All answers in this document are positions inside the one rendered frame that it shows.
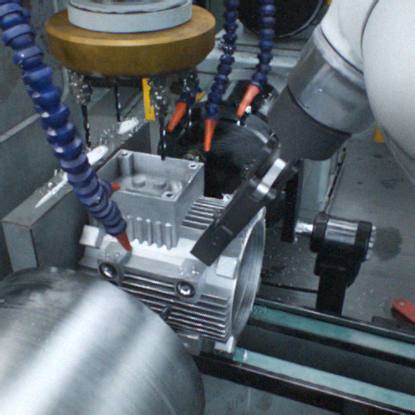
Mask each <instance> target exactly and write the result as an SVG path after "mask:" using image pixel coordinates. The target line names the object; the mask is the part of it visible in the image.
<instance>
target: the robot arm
mask: <svg viewBox="0 0 415 415"><path fill-rule="evenodd" d="M286 80H287V84H286V85H285V87H284V89H283V91H282V92H281V93H280V94H279V95H278V97H277V98H276V100H275V101H274V103H273V104H272V106H271V107H270V109H269V110H268V112H267V121H268V124H270V127H271V128H272V131H273V134H272V135H271V137H270V138H268V140H267V142H266V144H265V146H264V147H263V149H262V151H261V152H260V154H259V156H258V157H257V159H256V160H255V163H254V165H253V167H252V168H251V169H250V171H249V173H248V174H247V175H246V179H245V180H244V182H243V183H242V185H241V186H240V187H239V189H238V190H235V191H234V192H233V198H232V199H231V200H230V201H229V202H227V203H226V205H225V210H224V209H223V208H222V209H221V210H220V211H219V212H218V211H217V210H215V211H214V213H213V215H212V219H213V220H212V222H211V223H210V224H209V226H208V227H207V229H205V230H204V231H203V233H202V234H201V236H200V238H199V239H198V241H197V242H195V244H194V245H193V246H192V248H191V250H190V253H191V254H192V255H193V256H194V257H195V258H197V259H198V260H200V261H201V262H203V263H204V264H207V265H208V266H209V267H210V266H211V265H212V264H213V263H214V262H215V260H216V259H218V258H219V257H220V254H221V253H222V252H223V251H224V249H225V248H226V247H228V246H229V243H230V242H231V241H232V240H233V239H235V238H237V237H238V236H239V233H240V232H241V231H242V230H243V229H244V228H245V227H246V226H247V225H249V223H250V222H251V220H252V219H253V218H254V217H255V216H256V215H257V213H258V212H260V210H261V209H262V208H263V207H264V206H265V205H266V204H267V203H268V202H270V201H272V200H273V199H274V198H275V197H276V192H277V191H278V190H279V189H280V188H281V187H282V186H283V185H284V184H285V182H286V181H287V180H289V179H292V178H293V176H294V175H295V174H296V173H297V171H298V170H299V168H300V165H299V164H300V163H302V161H303V160H304V158H307V159H311V160H328V159H329V158H331V157H332V156H334V155H335V154H336V151H337V150H338V149H339V148H340V147H341V146H343V144H344V143H345V142H346V140H347V139H348V138H349V136H350V135H351V134H360V133H362V132H364V131H366V129H367V128H368V127H369V126H370V125H371V124H372V123H374V121H376V123H377V125H378V128H379V131H380V133H381V136H382V137H383V139H384V140H385V143H386V145H387V147H388V149H389V151H390V153H391V155H392V157H393V158H395V160H396V163H397V164H398V166H399V167H400V169H401V171H402V172H403V174H404V175H405V176H406V178H407V179H408V180H409V181H410V182H411V184H412V185H413V186H415V0H332V4H331V5H330V6H329V9H328V11H327V14H326V15H325V16H324V19H323V21H322V23H321V24H320V25H318V26H317V28H316V29H315V30H314V31H313V34H312V36H311V38H310V39H309V40H308V41H307V42H306V44H305V46H304V48H303V49H302V51H301V58H299V57H298V59H297V63H296V64H295V65H294V64H293V69H292V70H291V72H290V73H287V74H286Z"/></svg>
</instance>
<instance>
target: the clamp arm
mask: <svg viewBox="0 0 415 415"><path fill-rule="evenodd" d="M305 162H306V158H304V160H303V161H302V163H300V164H299V165H300V168H299V170H298V171H297V173H296V174H295V175H294V176H293V178H292V179H289V180H287V181H286V182H285V186H284V188H283V190H282V191H281V198H282V199H284V200H285V201H284V211H283V220H282V230H281V241H282V242H287V243H294V240H295V238H296V237H301V236H300V234H296V232H297V233H301V232H302V230H301V229H297V227H299V228H302V226H303V223H304V222H303V221H299V219H298V218H299V210H300V202H301V201H302V187H303V178H304V169H305ZM298 222H302V223H298Z"/></svg>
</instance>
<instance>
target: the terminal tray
mask: <svg viewBox="0 0 415 415"><path fill-rule="evenodd" d="M144 174H145V175H146V176H147V177H146V176H145V175H144ZM96 175H97V176H98V180H101V179H104V180H106V181H108V182H109V184H118V185H119V186H120V189H119V190H117V191H115V192H114V193H113V196H112V197H111V198H109V199H111V200H113V201H114V202H115V203H116V204H117V206H118V209H119V210H120V211H122V214H123V216H122V217H123V218H124V219H125V221H126V223H127V227H126V234H127V237H128V238H129V241H130V242H133V241H134V240H135V239H136V240H138V243H139V244H143V243H144V242H148V246H152V245H153V243H156V247H157V248H158V249H160V248H161V247H162V245H164V246H166V249H167V250H171V249H172V248H177V246H178V241H179V238H180V225H181V226H182V220H185V219H186V215H188V209H190V206H193V202H196V199H198V198H200V196H203V190H204V175H203V164H202V163H197V162H191V160H181V159H176V158H170V157H166V160H161V159H160V156H156V155H150V154H145V153H139V152H129V150H124V149H120V150H119V152H118V153H117V154H116V155H115V156H114V157H113V158H112V159H111V160H108V162H107V163H106V164H105V165H104V166H103V167H102V168H101V169H99V170H98V171H96ZM131 175H132V177H133V178H130V176H131ZM136 176H137V177H136ZM153 177H154V178H153ZM151 178H153V179H151ZM167 178H168V180H169V178H170V183H169V181H167ZM171 178H172V179H174V180H175V181H173V180H172V179H171ZM131 179H132V181H131ZM179 183H181V187H180V189H179ZM127 184H129V185H128V186H127ZM171 186H172V187H171ZM171 189H172V190H171ZM177 189H178V190H179V192H178V190H177ZM169 190H170V191H169ZM173 191H174V192H173ZM175 192H177V194H175ZM87 212H88V211H87ZM88 219H89V220H90V226H93V227H97V228H101V229H103V231H104V237H106V236H107V233H106V231H105V227H104V225H103V224H102V223H101V222H99V221H97V220H96V219H95V218H94V217H92V216H91V213H90V212H88Z"/></svg>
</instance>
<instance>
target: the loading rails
mask: <svg viewBox="0 0 415 415"><path fill-rule="evenodd" d="M260 305H261V306H260ZM255 306H256V307H255ZM265 306H266V307H265ZM252 307H255V308H256V310H257V311H255V308H253V311H254V312H255V313H253V312H252V311H251V314H250V316H249V320H247V321H246V325H245V329H244V331H243V334H242V337H241V338H240V340H239V342H238V343H237V344H236V345H235V346H236V347H234V349H235V353H236V354H233V353H226V352H221V353H220V350H219V349H214V350H215V353H216V354H214V352H213V350H212V348H214V345H215V342H214V344H213V346H212V348H211V352H210V353H207V352H203V350H201V352H200V354H199V355H198V356H197V355H193V354H191V356H192V358H193V360H194V363H195V364H196V365H197V367H198V369H199V373H200V376H201V378H202V381H203V388H204V394H205V408H204V414H203V415H415V332H409V331H405V330H401V329H398V327H390V326H387V325H382V324H379V323H372V322H369V321H365V320H360V319H357V318H354V317H350V316H347V315H343V314H336V313H332V312H328V311H325V310H318V308H314V307H309V306H304V305H299V304H296V303H292V302H286V301H281V300H277V299H274V297H267V296H263V295H260V294H255V299H254V303H253V306H252ZM259 307H260V308H261V310H260V308H259ZM262 308H265V310H266V312H265V311H264V310H262ZM260 311H262V312H260ZM259 312H260V313H259ZM256 317H257V318H256ZM256 319H258V320H256ZM244 346H245V348H244ZM241 348H244V349H242V350H241ZM245 349H246V350H245ZM238 350H239V352H238ZM245 351H246V357H247V359H245V360H244V357H243V355H244V356H245ZM218 353H220V354H218ZM225 355H228V356H231V357H226V356H225Z"/></svg>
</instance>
